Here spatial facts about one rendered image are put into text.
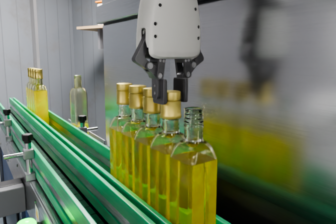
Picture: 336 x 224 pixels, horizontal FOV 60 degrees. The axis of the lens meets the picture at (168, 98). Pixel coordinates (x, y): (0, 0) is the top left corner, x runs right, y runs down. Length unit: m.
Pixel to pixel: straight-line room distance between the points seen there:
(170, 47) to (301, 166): 0.26
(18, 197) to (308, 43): 0.87
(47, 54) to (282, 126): 3.98
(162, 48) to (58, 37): 4.02
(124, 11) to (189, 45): 0.46
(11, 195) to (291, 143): 0.80
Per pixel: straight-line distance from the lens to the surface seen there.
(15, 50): 4.04
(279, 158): 0.50
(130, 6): 0.88
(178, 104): 0.47
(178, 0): 0.46
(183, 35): 0.46
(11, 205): 1.02
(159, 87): 0.46
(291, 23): 0.47
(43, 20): 4.31
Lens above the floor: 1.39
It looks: 8 degrees down
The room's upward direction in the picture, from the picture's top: straight up
